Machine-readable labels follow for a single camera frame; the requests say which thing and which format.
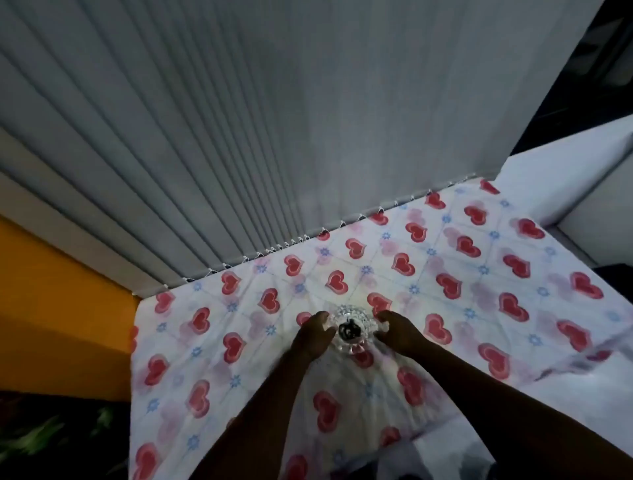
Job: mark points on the clear cut glass bowl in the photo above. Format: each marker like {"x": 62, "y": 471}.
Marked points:
{"x": 351, "y": 329}

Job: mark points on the person's right forearm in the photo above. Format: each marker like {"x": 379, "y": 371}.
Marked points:
{"x": 514, "y": 415}

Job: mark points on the person's left fingers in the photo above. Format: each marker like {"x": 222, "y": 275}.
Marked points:
{"x": 324, "y": 326}

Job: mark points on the grey vertical window blinds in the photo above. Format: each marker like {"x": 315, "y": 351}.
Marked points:
{"x": 257, "y": 123}

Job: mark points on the white sofa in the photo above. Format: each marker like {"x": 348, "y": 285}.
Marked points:
{"x": 563, "y": 178}

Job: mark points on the small black object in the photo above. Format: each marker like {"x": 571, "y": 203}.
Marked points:
{"x": 349, "y": 329}

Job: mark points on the person's right fingers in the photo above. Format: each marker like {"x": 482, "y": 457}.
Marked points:
{"x": 386, "y": 326}

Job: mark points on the person's left forearm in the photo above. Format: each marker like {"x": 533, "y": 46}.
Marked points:
{"x": 252, "y": 420}

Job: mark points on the person's left hand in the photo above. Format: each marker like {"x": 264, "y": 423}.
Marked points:
{"x": 312, "y": 338}

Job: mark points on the white red heart print cloth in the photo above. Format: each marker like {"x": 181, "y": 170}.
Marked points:
{"x": 356, "y": 336}

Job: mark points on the person's right hand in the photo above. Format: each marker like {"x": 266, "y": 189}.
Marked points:
{"x": 401, "y": 334}

